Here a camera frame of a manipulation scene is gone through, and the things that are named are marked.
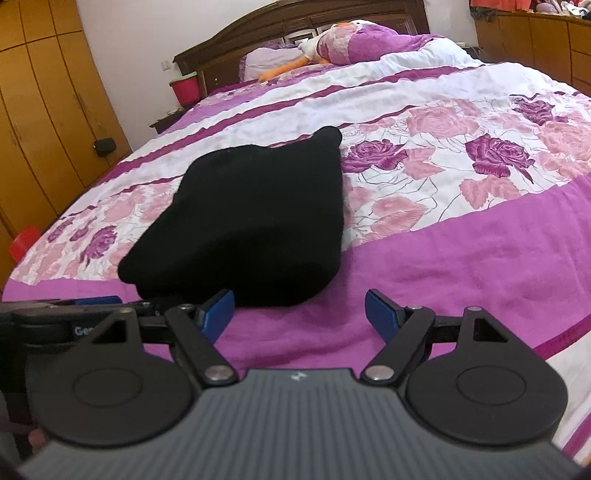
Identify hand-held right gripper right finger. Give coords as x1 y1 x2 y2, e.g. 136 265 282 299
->
362 290 511 384

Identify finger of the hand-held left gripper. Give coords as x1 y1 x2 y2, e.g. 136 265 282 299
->
123 299 165 321
0 296 123 315

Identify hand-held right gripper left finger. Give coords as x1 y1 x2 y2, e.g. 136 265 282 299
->
88 290 237 386

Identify black knit garment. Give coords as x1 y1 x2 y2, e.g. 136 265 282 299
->
117 126 345 309

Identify dark wooden nightstand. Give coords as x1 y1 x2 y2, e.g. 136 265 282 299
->
148 107 195 134

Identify wooden wardrobe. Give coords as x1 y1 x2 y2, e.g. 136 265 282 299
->
0 0 132 278

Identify red bucket with green rim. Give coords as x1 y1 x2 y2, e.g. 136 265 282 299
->
169 71 200 108

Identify lilac pillow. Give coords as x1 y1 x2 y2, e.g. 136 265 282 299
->
239 46 305 81

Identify purple floral pillow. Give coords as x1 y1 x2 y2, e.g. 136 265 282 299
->
318 23 419 66

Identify white plush duck toy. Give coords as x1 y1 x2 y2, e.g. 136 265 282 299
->
257 18 370 84

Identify dark wooden bed headboard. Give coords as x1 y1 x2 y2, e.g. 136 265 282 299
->
173 0 430 95

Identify wooden cabinet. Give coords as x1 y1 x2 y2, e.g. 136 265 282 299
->
475 9 591 97

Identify white and red curtain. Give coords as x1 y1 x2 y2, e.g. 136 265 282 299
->
468 0 536 12

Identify pile of assorted clutter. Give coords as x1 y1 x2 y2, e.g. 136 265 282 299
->
536 0 591 17

